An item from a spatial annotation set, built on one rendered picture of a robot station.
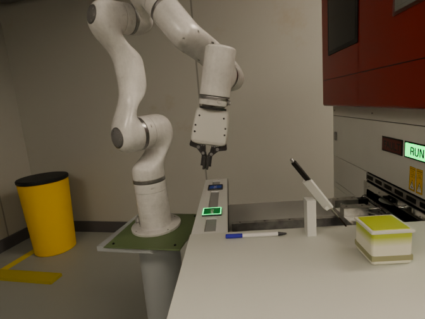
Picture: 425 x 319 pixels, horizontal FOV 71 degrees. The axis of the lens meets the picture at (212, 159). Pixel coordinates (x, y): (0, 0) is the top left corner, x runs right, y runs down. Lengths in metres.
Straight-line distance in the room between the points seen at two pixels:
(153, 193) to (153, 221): 0.10
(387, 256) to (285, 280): 0.19
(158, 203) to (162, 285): 0.31
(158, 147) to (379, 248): 0.78
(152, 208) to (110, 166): 2.19
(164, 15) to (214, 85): 0.25
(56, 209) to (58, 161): 0.69
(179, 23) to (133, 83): 0.29
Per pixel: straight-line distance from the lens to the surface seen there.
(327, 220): 1.14
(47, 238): 3.23
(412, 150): 1.01
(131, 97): 1.05
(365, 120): 1.26
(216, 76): 0.80
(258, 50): 2.73
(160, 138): 1.10
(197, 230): 0.79
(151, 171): 1.08
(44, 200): 3.10
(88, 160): 3.40
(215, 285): 0.57
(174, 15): 0.91
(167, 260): 1.18
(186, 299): 0.54
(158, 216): 1.13
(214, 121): 0.81
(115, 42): 1.07
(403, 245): 0.65
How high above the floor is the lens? 1.28
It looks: 11 degrees down
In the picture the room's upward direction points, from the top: 5 degrees counter-clockwise
